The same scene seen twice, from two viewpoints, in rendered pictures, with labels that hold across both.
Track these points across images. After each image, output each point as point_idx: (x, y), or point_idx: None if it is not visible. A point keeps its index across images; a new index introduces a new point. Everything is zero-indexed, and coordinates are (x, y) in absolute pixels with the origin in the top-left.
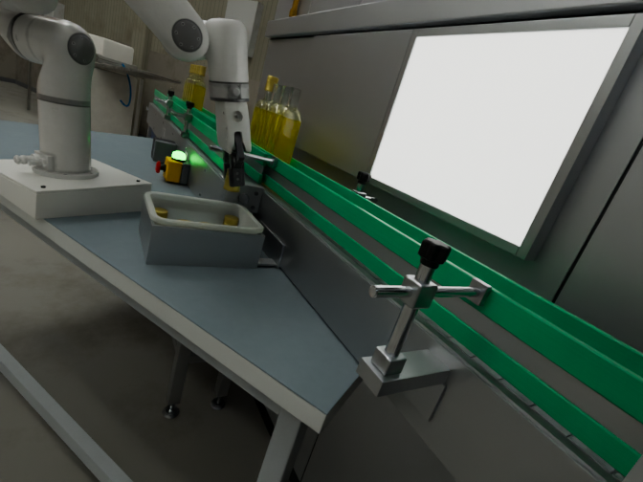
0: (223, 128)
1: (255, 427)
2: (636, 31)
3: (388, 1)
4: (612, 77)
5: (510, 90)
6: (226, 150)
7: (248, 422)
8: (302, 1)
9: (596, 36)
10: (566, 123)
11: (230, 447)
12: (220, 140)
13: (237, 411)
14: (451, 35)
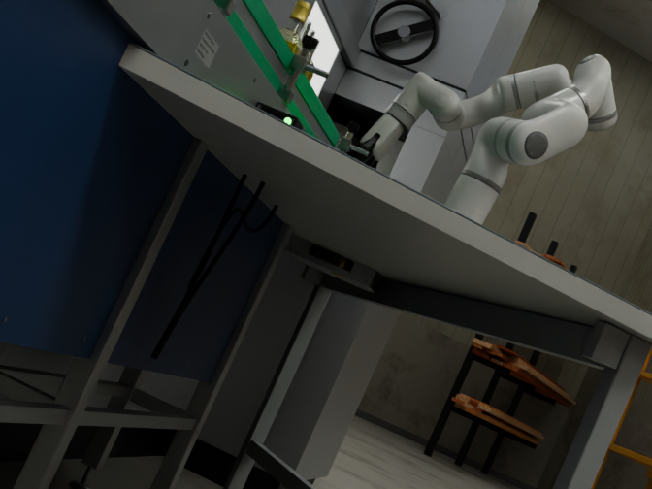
0: (391, 146)
1: (61, 467)
2: (339, 53)
3: None
4: (331, 70)
5: (318, 63)
6: (378, 159)
7: (64, 471)
8: None
9: (335, 48)
10: (319, 86)
11: (111, 486)
12: (381, 151)
13: (64, 475)
14: (321, 13)
